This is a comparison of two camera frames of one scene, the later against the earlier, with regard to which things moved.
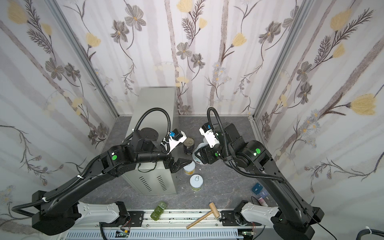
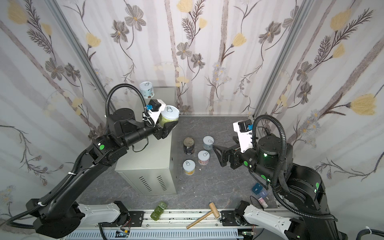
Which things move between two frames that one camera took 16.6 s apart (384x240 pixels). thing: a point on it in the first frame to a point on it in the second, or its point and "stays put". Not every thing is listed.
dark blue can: x=188 y=145 stays put
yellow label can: x=189 y=169 stays put
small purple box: x=263 y=193 stays put
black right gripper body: x=202 y=154 to x=234 y=157
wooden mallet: x=214 y=211 stays put
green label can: x=196 y=181 to x=169 y=113
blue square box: x=257 y=188 stays put
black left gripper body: x=172 y=161 to x=161 y=132
